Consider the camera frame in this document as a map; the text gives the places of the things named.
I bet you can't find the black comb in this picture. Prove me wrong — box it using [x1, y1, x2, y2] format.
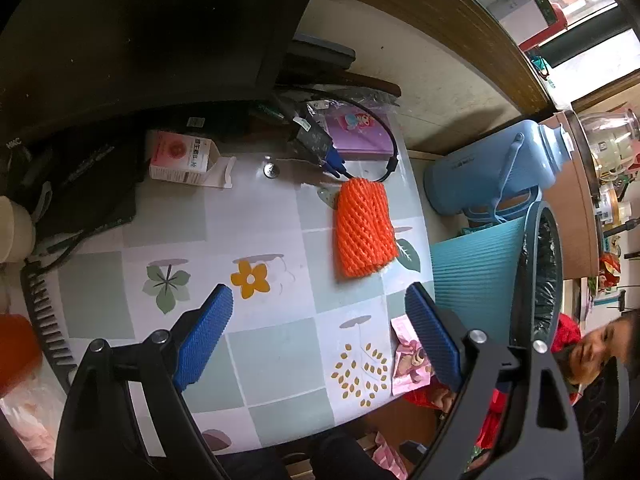
[20, 260, 77, 392]

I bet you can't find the black cable blue plug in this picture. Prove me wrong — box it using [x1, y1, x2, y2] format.
[270, 87, 401, 184]

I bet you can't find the pink snack packet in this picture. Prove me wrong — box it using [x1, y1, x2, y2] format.
[390, 314, 434, 396]

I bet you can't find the wooden windowsill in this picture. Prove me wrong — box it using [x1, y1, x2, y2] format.
[320, 0, 557, 112]

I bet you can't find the clear plastic bag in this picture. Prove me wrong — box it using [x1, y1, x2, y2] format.
[0, 380, 62, 477]

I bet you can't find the blue-grey trash bin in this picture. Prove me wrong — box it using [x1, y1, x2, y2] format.
[431, 200, 565, 357]

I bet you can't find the small white cup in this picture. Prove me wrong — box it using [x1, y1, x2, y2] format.
[0, 195, 37, 264]

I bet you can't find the glass jar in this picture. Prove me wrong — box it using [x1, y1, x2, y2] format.
[572, 107, 640, 181]

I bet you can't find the small white bottle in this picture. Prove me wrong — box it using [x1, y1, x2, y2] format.
[597, 187, 632, 227]

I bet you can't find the white box dark top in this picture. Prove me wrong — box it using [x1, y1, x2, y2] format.
[487, 0, 549, 45]

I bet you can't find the orange foam net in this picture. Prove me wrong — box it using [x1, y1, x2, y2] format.
[333, 177, 399, 278]

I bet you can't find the blue thermos jug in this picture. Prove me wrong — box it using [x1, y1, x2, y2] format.
[424, 120, 574, 224]

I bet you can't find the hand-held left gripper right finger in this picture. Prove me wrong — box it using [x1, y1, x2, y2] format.
[404, 282, 586, 480]

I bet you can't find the red plastic cup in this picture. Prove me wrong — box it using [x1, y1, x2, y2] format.
[0, 314, 44, 399]

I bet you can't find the purple notebook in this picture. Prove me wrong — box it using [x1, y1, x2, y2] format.
[320, 102, 396, 161]

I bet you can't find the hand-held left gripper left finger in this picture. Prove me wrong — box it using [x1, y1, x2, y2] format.
[52, 283, 236, 480]

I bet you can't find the dark grey box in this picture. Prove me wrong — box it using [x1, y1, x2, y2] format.
[287, 32, 357, 74]

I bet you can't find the white red medicine box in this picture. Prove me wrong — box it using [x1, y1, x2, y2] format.
[148, 130, 236, 190]

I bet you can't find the black computer monitor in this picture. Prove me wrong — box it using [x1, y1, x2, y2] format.
[0, 0, 331, 150]

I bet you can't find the black pouch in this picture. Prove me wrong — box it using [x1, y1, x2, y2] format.
[20, 132, 147, 242]

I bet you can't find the wooden cabinet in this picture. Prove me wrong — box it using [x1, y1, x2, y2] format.
[540, 110, 602, 281]

